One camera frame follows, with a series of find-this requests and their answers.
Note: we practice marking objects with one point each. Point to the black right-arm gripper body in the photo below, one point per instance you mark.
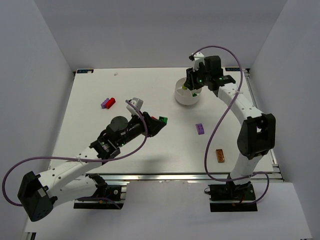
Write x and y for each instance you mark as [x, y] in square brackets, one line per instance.
[190, 76]

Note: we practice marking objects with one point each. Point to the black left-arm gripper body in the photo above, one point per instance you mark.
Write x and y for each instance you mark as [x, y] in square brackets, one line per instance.
[146, 125]

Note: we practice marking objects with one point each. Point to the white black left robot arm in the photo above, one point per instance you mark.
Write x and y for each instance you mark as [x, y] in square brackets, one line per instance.
[40, 193]

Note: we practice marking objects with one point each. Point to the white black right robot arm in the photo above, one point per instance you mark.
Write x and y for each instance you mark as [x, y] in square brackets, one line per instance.
[257, 132]

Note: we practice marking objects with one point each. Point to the blue label sticker right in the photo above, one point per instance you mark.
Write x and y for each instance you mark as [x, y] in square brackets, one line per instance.
[233, 69]

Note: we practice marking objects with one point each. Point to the blue label sticker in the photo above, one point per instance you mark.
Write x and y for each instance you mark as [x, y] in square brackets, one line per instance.
[85, 71]
[233, 69]

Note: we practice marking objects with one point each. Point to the white round divided container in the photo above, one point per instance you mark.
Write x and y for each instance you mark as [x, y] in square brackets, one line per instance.
[185, 97]

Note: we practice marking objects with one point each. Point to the long red lego brick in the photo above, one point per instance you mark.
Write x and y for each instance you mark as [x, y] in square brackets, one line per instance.
[110, 102]

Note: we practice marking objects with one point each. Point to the purple lego brick by red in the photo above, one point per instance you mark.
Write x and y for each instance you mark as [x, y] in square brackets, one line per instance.
[103, 104]

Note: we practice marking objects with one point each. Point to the purple curved lego brick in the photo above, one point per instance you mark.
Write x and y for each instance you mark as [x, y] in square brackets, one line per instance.
[200, 129]

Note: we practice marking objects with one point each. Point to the blue label sticker left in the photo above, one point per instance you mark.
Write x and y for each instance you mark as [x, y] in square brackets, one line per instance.
[85, 71]

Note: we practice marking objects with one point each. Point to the orange flat lego plate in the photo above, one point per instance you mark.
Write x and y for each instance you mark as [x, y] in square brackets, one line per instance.
[220, 156]

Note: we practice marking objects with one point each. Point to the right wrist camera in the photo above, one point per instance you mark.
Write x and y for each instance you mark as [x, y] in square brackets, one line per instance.
[197, 58]

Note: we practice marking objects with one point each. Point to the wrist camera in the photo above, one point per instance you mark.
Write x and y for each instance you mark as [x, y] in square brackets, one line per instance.
[135, 106]
[197, 58]

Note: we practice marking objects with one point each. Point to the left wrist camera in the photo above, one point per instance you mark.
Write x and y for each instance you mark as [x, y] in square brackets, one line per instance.
[135, 106]

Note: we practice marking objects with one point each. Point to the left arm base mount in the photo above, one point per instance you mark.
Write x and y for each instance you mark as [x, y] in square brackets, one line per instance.
[106, 196]

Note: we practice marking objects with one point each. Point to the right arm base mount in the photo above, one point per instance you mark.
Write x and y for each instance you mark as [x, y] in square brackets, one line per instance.
[228, 198]

